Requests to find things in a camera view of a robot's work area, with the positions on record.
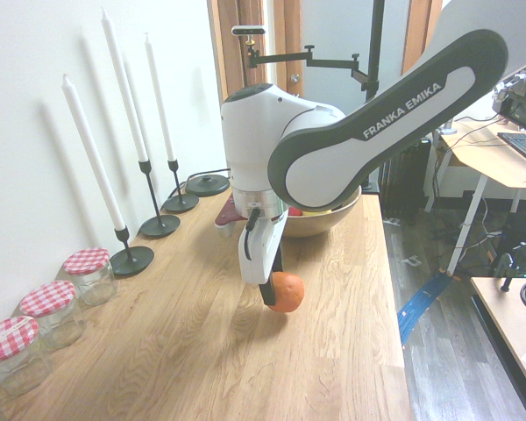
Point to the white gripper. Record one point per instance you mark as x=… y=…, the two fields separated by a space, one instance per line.
x=256 y=250

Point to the orange fruit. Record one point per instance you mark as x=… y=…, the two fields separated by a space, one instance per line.
x=289 y=293

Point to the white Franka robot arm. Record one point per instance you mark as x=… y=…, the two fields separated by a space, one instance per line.
x=377 y=127

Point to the red apple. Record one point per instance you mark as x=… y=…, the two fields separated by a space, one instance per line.
x=294 y=212

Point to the round wooden fruit bowl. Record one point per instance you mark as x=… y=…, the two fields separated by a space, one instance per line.
x=320 y=221

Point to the red plate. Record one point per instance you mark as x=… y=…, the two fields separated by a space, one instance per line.
x=228 y=217

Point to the yellow banana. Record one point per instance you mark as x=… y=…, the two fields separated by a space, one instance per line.
x=317 y=212

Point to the black round appliance base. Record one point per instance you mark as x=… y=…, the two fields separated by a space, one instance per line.
x=208 y=184

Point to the black candle holder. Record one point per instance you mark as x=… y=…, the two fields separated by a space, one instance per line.
x=160 y=226
x=131 y=261
x=180 y=202

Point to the blue floor tape strip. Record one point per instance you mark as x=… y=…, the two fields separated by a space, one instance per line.
x=421 y=307

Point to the black radiator heater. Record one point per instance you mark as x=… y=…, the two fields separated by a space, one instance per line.
x=405 y=184

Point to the glass jar red checkered lid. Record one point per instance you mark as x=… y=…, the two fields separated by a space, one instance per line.
x=52 y=311
x=90 y=272
x=13 y=351

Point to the short white taper candle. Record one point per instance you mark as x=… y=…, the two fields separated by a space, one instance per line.
x=160 y=101

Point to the thick white taper candle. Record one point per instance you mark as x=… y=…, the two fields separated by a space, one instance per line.
x=94 y=153

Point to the tallest white taper candle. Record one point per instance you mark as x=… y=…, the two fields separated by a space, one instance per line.
x=125 y=87

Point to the light wooden office desk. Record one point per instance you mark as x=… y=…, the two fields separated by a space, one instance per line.
x=491 y=162

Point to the wooden side table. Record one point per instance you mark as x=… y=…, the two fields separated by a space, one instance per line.
x=513 y=337

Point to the black computer keyboard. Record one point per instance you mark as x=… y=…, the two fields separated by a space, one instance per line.
x=523 y=144

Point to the black camera stand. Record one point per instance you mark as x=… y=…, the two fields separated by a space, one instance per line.
x=374 y=52

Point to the silver exterior camera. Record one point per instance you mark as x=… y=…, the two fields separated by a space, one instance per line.
x=248 y=30

